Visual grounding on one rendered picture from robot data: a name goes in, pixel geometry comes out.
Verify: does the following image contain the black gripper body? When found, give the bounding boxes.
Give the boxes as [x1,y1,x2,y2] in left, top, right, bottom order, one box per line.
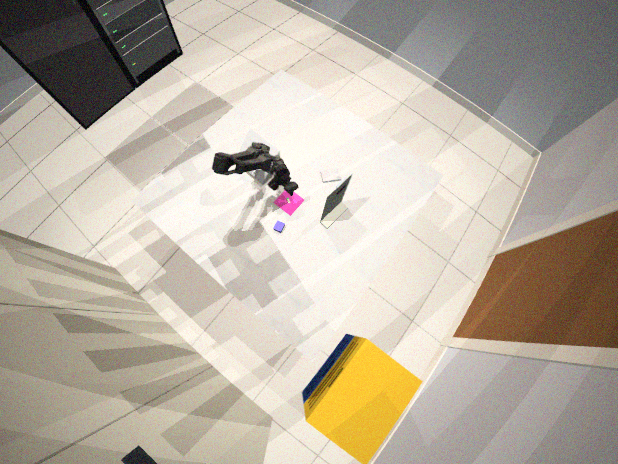
[280,176,299,193]

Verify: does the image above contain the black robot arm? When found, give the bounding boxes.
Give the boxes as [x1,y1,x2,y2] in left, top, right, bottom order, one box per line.
[211,142,290,191]

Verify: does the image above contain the purple cube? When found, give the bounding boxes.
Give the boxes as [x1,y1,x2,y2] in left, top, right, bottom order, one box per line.
[273,220,285,233]

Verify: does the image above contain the pink square zone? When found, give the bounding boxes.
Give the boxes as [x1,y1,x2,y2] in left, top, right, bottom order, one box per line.
[273,190,304,216]

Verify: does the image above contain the grey panel with socket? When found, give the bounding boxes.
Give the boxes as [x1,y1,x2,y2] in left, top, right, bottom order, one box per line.
[320,172,353,228]

